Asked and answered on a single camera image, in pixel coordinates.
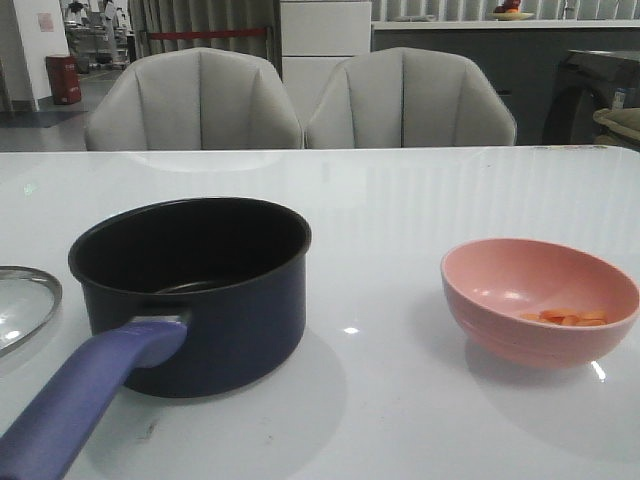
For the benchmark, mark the stanchion post with red belt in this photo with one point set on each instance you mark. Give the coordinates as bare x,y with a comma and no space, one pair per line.
144,38

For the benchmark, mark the right beige upholstered chair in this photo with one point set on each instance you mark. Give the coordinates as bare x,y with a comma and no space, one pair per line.
406,97

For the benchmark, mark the beige upholstered chair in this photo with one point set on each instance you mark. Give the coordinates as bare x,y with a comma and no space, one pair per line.
195,99
406,97

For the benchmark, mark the pink bowl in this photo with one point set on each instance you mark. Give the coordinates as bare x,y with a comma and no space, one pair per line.
488,283

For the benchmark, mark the grey counter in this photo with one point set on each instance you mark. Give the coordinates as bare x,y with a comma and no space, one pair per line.
519,58

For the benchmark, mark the orange ham slices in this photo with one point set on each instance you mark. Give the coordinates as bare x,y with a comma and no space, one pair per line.
568,317

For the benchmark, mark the dark appliance at right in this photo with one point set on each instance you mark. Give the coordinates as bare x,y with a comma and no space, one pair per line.
587,81

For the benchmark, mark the red trash bin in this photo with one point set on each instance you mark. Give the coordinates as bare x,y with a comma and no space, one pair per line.
63,79

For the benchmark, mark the white cabinet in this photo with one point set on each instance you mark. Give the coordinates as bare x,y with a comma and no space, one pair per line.
315,36

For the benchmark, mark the left beige upholstered chair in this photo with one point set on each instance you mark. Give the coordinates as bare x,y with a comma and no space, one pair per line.
195,99

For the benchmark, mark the glass pot lid blue knob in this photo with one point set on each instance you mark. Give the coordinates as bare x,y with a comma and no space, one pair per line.
29,299

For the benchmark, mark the beige cushion at right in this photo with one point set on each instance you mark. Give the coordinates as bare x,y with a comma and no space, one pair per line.
618,127

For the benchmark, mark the fruit plate on counter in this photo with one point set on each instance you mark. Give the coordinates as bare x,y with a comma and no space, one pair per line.
510,10

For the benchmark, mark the dark blue saucepan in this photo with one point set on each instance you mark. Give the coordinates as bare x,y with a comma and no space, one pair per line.
185,298

